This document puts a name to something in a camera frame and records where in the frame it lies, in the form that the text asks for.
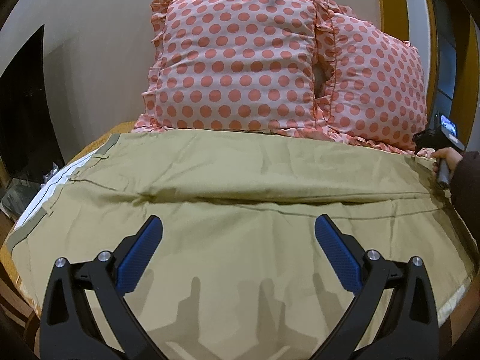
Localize khaki pants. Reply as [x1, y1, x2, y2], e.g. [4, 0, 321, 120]
[7, 130, 479, 359]

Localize right forearm dark sleeve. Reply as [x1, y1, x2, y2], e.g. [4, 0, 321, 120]
[450, 151, 480, 232]

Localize person's right hand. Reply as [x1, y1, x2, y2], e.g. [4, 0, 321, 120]
[431, 147, 463, 176]

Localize polka dot pillow right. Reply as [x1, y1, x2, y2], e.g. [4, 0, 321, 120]
[316, 0, 427, 153]

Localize polka dot pillow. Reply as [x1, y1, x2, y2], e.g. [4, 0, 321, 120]
[316, 0, 427, 153]
[135, 0, 321, 137]

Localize yellow patterned bedsheet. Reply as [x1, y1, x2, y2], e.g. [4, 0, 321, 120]
[1, 121, 135, 316]

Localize black television screen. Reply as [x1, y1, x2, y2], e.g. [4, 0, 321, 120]
[1, 25, 64, 184]

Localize polka dot pillow left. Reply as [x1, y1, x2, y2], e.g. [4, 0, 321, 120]
[135, 0, 321, 137]

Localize wooden door frame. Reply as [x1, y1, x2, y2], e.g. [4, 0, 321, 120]
[378, 0, 479, 145]

